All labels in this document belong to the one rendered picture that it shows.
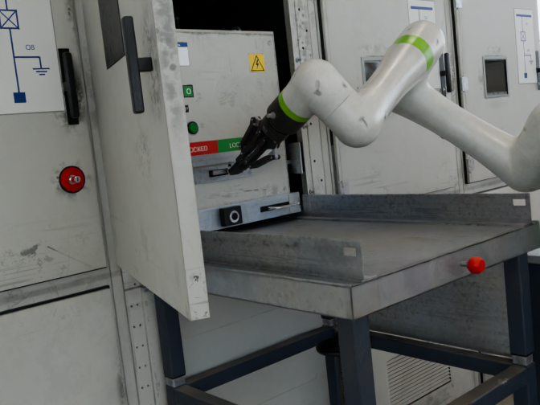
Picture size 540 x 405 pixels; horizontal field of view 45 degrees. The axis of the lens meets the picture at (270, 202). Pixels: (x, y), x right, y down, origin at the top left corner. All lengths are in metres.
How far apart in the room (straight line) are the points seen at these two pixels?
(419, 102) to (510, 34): 1.06
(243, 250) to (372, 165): 0.90
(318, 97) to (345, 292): 0.54
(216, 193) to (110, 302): 0.43
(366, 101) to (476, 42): 1.22
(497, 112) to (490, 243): 1.41
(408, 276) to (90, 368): 0.76
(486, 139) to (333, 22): 0.57
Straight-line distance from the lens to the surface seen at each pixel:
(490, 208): 1.57
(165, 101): 0.96
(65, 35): 1.53
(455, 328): 1.72
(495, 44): 2.78
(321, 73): 1.46
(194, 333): 1.71
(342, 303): 1.08
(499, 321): 1.64
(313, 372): 2.01
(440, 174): 2.41
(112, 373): 1.59
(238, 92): 1.84
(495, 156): 1.87
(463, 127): 1.88
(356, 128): 1.46
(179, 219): 0.96
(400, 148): 2.23
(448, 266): 1.27
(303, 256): 1.17
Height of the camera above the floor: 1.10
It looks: 6 degrees down
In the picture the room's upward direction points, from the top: 6 degrees counter-clockwise
